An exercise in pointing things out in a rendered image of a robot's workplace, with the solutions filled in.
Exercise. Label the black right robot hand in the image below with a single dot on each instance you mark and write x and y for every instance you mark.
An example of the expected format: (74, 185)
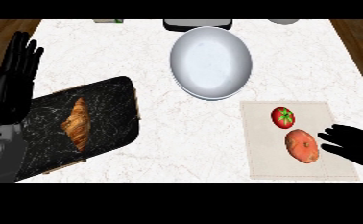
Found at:
(346, 141)

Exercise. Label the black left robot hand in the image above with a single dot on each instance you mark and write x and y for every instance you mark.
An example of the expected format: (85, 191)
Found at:
(17, 74)

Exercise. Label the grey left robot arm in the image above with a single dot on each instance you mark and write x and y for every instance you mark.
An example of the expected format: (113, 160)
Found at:
(11, 152)

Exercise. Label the orange squash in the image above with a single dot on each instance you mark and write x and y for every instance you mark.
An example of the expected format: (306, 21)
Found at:
(302, 146)

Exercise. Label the beige placemat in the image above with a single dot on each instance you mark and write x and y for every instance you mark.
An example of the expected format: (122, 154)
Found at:
(296, 144)

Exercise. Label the white bowl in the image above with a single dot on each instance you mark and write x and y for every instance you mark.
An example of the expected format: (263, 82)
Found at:
(210, 62)

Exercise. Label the red tomato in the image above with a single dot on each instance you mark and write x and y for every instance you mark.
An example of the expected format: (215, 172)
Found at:
(282, 117)

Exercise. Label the brown croissant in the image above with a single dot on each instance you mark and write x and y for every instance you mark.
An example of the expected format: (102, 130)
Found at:
(79, 123)

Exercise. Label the black marble cutting board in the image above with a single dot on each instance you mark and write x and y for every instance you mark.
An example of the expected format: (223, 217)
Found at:
(91, 122)

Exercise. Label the green and grey box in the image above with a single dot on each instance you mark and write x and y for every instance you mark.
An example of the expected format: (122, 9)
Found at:
(108, 20)

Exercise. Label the grey round object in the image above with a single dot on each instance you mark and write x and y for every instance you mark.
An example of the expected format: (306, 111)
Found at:
(284, 21)

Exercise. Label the dark grey appliance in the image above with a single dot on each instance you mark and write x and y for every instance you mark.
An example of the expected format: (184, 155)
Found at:
(198, 24)

